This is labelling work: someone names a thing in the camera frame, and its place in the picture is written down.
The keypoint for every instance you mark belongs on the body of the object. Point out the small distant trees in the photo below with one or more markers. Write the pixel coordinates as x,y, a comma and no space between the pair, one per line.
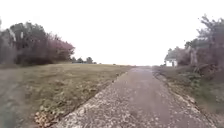
83,60

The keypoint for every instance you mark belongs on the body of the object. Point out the grey gravel path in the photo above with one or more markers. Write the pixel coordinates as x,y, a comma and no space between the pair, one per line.
140,100

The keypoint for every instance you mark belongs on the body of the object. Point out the grass field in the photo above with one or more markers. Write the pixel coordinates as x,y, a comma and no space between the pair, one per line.
56,86

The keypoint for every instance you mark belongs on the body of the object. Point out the row of trees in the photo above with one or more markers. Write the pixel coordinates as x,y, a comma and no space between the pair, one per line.
33,46

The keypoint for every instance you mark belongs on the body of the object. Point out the overgrown grass verge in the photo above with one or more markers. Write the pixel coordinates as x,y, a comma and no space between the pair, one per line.
196,86

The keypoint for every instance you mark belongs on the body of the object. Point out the dense trees and bushes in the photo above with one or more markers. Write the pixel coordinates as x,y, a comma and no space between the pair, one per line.
206,50

